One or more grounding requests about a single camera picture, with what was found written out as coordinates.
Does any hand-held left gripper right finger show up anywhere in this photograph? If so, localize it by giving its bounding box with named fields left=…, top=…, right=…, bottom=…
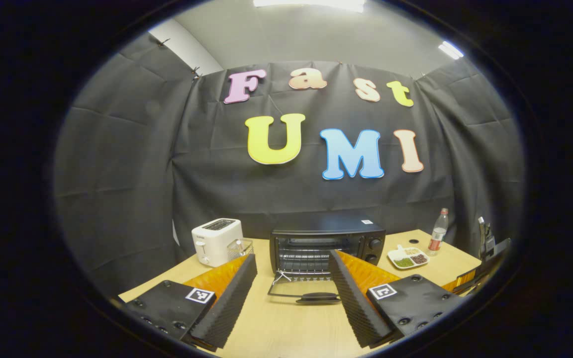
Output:
left=327, top=249, right=468, bottom=350

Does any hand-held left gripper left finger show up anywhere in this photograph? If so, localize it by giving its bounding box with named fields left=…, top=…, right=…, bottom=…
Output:
left=117, top=253, right=258, bottom=351

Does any black electric oven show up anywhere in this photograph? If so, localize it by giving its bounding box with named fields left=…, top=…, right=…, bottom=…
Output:
left=267, top=214, right=386, bottom=305

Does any clear red label bottle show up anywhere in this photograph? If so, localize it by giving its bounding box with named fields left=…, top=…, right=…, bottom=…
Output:
left=427, top=208, right=449, bottom=257

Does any white divided plate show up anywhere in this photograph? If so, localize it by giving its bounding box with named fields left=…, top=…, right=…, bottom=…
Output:
left=387, top=245, right=430, bottom=270

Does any white toaster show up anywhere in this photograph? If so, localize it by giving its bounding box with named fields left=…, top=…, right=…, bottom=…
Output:
left=191, top=218, right=244, bottom=268

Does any black backdrop cloth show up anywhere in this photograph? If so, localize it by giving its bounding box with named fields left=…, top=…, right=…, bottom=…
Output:
left=54, top=32, right=525, bottom=299

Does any small ceiling light panel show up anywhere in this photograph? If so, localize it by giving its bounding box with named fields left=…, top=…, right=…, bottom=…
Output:
left=438, top=41, right=464, bottom=60

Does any large ceiling light panel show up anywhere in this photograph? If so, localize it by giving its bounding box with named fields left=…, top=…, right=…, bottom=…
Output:
left=253, top=0, right=367, bottom=13

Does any metal wire basket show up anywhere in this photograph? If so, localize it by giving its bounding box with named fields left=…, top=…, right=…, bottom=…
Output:
left=228, top=239, right=255, bottom=262

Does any oven wire rack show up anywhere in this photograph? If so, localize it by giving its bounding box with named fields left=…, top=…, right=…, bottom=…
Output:
left=279, top=249, right=332, bottom=275

